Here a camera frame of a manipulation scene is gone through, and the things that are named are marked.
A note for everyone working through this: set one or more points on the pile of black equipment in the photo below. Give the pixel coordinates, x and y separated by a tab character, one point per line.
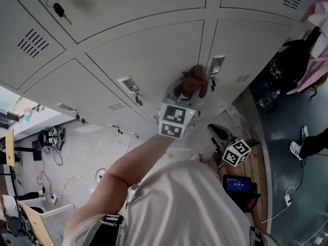
51	138

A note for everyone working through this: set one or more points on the person's right forearm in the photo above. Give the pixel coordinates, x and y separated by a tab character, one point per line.
225	168

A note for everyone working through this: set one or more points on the person's white shirt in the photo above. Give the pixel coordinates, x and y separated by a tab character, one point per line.
184	204

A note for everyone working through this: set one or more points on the white power strip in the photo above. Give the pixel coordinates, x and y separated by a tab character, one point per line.
100	174
53	199

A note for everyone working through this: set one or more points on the clear plastic water bottle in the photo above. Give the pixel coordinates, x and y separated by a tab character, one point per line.
267	100

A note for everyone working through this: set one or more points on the pink garment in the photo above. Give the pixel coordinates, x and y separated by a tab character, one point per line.
315	70

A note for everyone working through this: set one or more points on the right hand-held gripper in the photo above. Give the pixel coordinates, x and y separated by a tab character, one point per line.
235	154

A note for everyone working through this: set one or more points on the person's left forearm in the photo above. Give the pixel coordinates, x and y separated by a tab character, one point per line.
138	158

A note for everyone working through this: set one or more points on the person's beige shoe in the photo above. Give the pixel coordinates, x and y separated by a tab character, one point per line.
196	157

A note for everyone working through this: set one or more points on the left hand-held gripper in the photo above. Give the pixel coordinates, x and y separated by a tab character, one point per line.
174	117

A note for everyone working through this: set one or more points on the white desk with wooden edge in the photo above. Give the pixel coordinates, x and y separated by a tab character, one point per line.
56	214

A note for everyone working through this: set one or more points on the black printed tote bag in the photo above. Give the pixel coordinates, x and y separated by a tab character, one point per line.
284	65

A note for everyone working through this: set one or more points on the white charger adapter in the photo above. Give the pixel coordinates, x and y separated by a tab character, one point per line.
288	196

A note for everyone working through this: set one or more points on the grey metal locker cabinet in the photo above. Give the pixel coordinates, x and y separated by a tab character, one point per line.
102	29

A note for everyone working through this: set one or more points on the wooden desk top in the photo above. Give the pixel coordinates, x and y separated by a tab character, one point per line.
10	147

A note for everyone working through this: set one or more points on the neon yellow bag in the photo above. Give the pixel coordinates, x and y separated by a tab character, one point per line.
317	84

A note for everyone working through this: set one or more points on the grey metal locker door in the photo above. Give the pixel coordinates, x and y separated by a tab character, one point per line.
143	60

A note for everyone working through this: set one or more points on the black device with blue screen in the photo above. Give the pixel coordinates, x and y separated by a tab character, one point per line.
237	184

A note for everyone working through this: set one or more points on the black desk leg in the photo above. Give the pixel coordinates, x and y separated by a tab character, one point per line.
37	152

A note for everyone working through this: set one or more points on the white window ledge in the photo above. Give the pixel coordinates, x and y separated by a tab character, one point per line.
43	124

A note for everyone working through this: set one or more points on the brown wiping cloth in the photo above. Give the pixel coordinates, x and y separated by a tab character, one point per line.
194	78

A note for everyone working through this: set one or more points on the black-headed key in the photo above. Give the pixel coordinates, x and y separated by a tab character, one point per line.
212	86
59	9
139	101
82	120

